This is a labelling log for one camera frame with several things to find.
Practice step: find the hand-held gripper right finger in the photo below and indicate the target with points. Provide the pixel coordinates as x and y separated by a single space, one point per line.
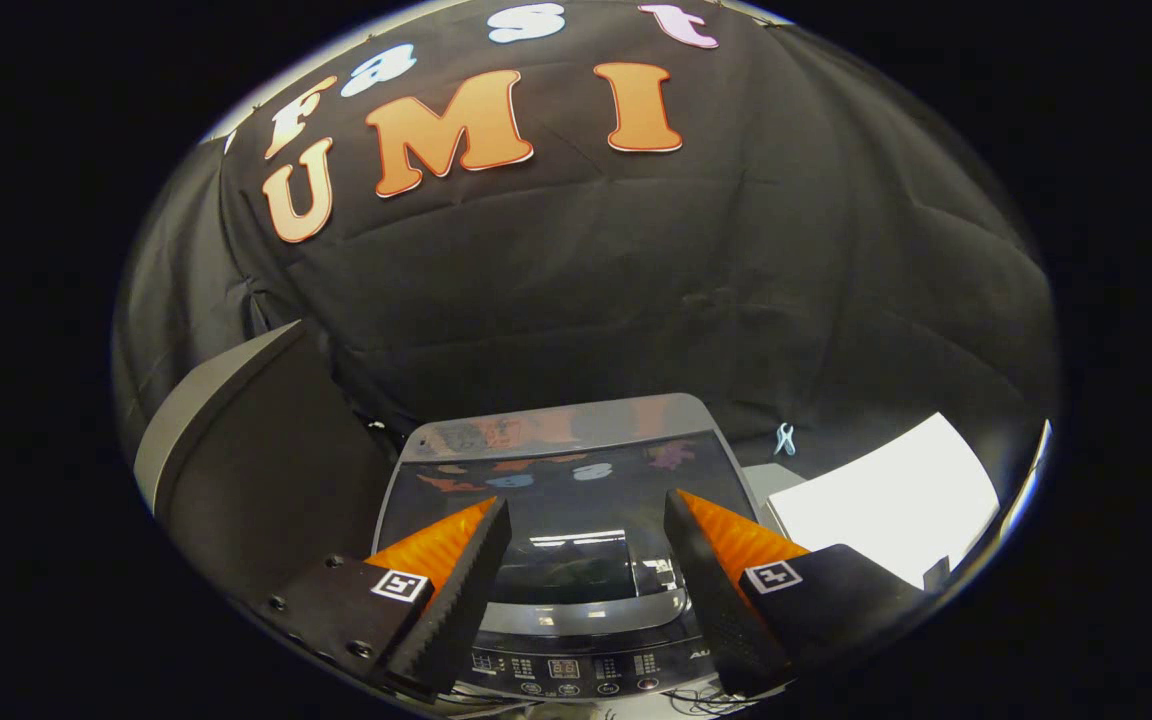
711 600

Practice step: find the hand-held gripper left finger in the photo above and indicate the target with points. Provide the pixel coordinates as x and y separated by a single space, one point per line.
471 600

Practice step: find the dark transparent washing machine lid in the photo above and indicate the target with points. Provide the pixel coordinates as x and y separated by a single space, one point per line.
586 520

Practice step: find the grey washing machine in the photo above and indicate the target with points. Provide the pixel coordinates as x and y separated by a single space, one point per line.
556 415

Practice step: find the light blue clip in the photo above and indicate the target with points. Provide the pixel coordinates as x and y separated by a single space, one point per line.
785 440

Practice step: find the white paper sheet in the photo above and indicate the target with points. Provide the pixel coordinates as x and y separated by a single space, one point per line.
886 500

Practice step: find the grey low table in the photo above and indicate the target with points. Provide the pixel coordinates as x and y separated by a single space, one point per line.
256 470

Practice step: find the white desk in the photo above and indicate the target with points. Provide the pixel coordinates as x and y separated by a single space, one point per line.
1036 470

